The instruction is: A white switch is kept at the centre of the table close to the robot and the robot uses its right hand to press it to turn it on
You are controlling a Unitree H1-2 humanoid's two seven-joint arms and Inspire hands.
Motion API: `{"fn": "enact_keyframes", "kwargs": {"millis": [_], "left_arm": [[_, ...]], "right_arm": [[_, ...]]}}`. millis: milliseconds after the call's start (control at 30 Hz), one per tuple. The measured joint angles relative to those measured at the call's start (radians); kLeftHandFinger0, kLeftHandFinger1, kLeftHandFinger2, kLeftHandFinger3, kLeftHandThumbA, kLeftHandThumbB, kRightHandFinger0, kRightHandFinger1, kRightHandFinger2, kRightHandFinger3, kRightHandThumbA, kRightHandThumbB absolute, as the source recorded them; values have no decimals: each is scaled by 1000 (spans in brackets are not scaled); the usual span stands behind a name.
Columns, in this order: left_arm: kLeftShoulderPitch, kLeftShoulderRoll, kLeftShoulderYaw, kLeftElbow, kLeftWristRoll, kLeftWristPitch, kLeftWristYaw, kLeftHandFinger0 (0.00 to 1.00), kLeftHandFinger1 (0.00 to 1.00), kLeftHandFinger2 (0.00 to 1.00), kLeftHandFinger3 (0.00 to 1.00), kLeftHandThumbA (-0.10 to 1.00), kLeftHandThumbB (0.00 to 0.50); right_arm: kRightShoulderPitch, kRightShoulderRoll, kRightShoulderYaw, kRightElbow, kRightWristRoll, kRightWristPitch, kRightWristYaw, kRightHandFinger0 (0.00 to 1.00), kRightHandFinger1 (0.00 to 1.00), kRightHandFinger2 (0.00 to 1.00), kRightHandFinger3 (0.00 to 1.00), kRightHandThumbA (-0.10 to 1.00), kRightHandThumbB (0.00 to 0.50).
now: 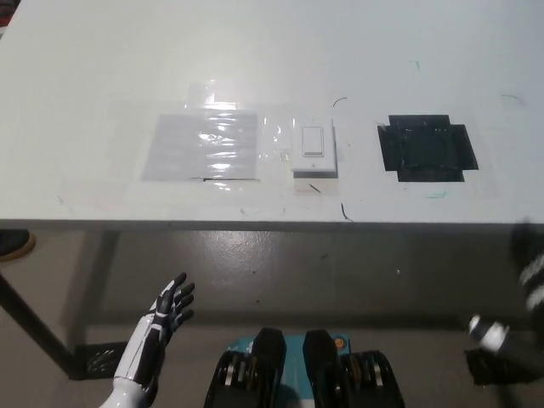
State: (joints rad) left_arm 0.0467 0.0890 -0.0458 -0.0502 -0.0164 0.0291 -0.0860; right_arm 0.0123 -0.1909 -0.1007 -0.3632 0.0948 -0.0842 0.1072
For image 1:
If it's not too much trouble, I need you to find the white wall light switch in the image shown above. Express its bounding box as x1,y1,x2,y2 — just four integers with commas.
290,117,340,179

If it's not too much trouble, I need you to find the black metal table leg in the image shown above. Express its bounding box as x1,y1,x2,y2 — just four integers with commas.
0,271,74,377

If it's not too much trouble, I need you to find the black tape patch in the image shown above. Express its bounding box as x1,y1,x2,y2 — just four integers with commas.
377,113,480,183

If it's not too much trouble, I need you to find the red dark background object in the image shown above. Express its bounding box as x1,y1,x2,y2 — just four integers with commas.
0,0,20,39

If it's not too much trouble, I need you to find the clear tape patch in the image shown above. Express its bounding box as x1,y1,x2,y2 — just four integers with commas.
261,114,297,165

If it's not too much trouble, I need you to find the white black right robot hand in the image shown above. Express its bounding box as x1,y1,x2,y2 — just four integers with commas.
509,218,544,316

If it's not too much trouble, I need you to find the black brown shoe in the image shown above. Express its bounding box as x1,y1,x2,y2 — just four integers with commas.
0,229,37,263

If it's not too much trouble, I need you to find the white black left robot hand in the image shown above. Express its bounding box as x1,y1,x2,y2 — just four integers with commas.
113,272,196,388

